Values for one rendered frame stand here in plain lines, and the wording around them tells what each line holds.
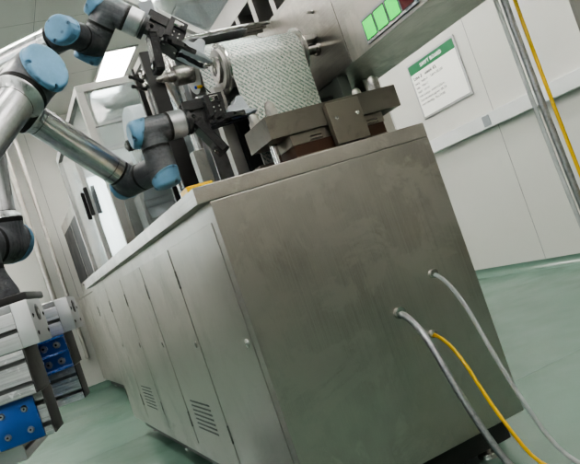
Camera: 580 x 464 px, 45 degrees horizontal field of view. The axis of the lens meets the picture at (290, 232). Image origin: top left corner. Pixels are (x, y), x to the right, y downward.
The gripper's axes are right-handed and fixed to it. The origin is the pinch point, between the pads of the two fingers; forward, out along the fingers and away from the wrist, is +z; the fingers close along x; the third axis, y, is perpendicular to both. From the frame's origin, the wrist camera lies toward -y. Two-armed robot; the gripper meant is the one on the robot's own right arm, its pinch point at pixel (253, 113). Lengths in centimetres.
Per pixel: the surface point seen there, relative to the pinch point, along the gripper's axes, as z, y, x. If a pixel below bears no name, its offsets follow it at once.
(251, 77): 2.9, 9.9, -0.3
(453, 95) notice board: 262, 30, 235
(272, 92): 7.7, 4.4, -0.3
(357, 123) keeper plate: 17.3, -14.2, -21.9
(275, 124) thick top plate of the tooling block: -4.1, -8.6, -19.9
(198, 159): 5, 4, 74
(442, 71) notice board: 262, 50, 237
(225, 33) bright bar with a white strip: 12.9, 34.6, 29.9
